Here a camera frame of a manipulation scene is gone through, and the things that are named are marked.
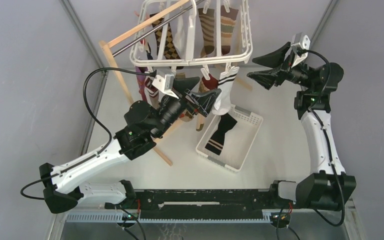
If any navy blue sock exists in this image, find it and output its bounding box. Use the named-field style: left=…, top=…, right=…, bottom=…
left=144, top=40, right=154, bottom=60

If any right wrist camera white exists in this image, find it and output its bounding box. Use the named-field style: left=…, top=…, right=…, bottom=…
left=290, top=32, right=311, bottom=67

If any black sock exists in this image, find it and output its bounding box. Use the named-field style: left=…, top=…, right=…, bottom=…
left=205, top=113, right=237, bottom=156

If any white plastic clip hanger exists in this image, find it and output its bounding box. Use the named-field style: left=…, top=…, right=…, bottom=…
left=129, top=0, right=253, bottom=69

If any brown yellow argyle sock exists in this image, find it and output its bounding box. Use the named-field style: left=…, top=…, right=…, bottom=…
left=149, top=13, right=185, bottom=70

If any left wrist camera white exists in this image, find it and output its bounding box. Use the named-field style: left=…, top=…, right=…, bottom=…
left=152, top=68, right=179, bottom=99

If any wooden rack frame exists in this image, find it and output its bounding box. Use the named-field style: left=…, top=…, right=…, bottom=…
left=99, top=0, right=254, bottom=167

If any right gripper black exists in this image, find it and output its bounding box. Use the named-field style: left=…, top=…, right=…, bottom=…
left=247, top=41, right=315, bottom=91

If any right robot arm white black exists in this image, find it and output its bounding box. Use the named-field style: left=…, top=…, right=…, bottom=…
left=247, top=42, right=357, bottom=211

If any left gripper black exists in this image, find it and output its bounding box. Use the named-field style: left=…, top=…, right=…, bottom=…
left=150, top=77, right=220, bottom=139

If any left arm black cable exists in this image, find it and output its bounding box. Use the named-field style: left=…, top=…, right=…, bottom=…
left=20, top=67, right=155, bottom=201

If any white cable duct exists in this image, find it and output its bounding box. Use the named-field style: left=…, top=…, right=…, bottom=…
left=65, top=211, right=291, bottom=224

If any white plastic basket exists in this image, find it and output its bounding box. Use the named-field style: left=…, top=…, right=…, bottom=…
left=195, top=104, right=264, bottom=172

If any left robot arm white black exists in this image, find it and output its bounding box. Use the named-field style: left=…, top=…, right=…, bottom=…
left=39, top=77, right=222, bottom=214

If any metal hanging rod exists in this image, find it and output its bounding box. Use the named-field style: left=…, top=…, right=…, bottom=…
left=107, top=0, right=203, bottom=57

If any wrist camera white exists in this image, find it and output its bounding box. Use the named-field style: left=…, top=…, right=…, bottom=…
left=290, top=32, right=311, bottom=67
left=152, top=68, right=179, bottom=99

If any white sock hanging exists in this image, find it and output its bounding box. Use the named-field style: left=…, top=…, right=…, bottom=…
left=173, top=16, right=186, bottom=55

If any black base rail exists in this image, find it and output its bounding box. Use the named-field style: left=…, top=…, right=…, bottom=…
left=104, top=189, right=294, bottom=221

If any beige orange argyle sock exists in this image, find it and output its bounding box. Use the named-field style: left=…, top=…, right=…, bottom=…
left=175, top=71, right=194, bottom=122

